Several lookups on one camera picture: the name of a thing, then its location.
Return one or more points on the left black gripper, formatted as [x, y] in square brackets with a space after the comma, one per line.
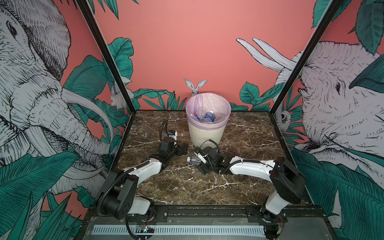
[180, 152]

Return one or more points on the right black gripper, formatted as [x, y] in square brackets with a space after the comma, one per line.
[202, 169]

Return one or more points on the blue label bottle white cap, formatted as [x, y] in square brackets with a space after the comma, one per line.
[199, 117]

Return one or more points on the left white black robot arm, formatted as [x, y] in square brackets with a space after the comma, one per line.
[117, 194]

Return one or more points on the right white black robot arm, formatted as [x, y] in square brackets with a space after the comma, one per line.
[289, 182]

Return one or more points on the white ribbed waste bin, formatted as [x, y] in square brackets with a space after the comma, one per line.
[201, 137]

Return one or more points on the pink plastic bin liner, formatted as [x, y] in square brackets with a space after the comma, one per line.
[202, 104]

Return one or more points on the white slotted vent strip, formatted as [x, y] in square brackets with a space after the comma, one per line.
[180, 230]

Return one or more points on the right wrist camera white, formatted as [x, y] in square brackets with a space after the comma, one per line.
[200, 154]

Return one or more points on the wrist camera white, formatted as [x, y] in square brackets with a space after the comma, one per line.
[200, 154]
[173, 134]

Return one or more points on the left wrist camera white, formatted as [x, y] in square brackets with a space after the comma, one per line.
[173, 134]

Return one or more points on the black front rail frame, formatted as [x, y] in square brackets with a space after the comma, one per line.
[299, 223]

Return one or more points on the left black frame post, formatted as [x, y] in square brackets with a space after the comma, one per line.
[100, 40]

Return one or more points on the black frame post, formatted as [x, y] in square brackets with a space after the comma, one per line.
[324, 22]
[100, 40]

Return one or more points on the right black frame post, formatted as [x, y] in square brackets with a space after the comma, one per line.
[324, 22]

